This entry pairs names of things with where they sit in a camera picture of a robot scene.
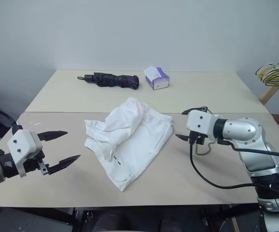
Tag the folded black purple umbrella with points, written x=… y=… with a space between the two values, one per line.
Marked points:
x=113 y=80

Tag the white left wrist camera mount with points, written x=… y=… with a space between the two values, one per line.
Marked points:
x=21 y=145

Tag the purple white tissue box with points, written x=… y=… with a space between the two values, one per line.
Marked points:
x=157 y=78

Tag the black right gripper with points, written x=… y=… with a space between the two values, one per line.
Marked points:
x=198 y=139

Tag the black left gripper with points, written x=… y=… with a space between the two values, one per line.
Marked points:
x=34 y=160

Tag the white polo shirt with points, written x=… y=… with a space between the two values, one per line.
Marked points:
x=134 y=145

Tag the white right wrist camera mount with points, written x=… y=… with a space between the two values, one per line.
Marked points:
x=199 y=122

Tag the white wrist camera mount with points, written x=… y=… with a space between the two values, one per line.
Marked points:
x=21 y=145
x=199 y=122

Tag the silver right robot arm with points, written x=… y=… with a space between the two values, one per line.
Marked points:
x=255 y=145

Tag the black metal stand frame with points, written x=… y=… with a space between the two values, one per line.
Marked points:
x=76 y=217

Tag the bundle of wooden hangers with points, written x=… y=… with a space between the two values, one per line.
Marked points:
x=271 y=94

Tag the bundle of clothes hangers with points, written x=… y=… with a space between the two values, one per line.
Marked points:
x=274 y=77

